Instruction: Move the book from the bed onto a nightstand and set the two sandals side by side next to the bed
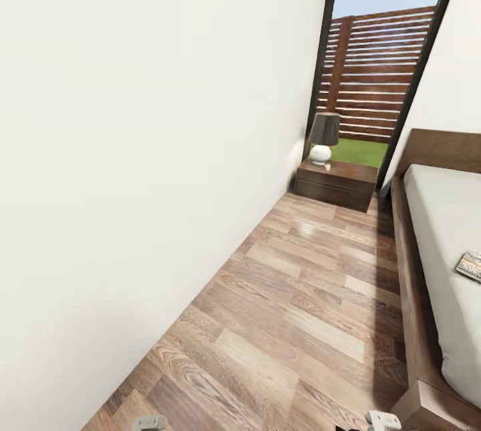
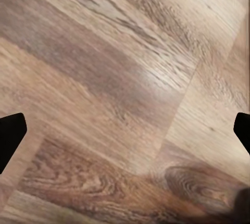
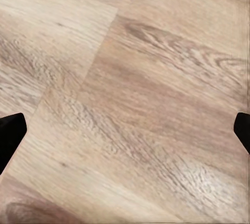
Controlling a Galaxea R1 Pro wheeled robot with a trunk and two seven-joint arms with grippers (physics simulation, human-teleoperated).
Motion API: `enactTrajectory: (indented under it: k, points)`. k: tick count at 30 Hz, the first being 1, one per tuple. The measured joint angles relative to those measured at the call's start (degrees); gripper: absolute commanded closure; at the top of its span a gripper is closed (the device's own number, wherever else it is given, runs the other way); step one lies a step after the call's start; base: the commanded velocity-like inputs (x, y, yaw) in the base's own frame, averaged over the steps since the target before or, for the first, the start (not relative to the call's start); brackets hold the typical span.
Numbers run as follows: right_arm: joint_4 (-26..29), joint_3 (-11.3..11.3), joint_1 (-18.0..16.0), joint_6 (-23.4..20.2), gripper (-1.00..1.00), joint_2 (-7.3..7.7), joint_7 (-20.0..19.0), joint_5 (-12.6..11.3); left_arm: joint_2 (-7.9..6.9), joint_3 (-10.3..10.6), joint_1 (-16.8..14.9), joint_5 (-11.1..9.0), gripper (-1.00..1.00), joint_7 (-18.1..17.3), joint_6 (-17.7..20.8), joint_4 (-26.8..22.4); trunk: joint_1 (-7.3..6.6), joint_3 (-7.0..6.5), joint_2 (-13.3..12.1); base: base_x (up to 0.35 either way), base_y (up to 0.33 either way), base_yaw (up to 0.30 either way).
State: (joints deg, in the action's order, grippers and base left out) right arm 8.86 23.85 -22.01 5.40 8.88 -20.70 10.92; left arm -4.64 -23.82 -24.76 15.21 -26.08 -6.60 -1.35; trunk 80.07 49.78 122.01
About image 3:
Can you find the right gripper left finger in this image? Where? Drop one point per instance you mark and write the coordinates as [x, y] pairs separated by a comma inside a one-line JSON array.
[[12, 130]]

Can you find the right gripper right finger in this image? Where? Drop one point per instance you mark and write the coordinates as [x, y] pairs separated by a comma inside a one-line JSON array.
[[242, 129]]

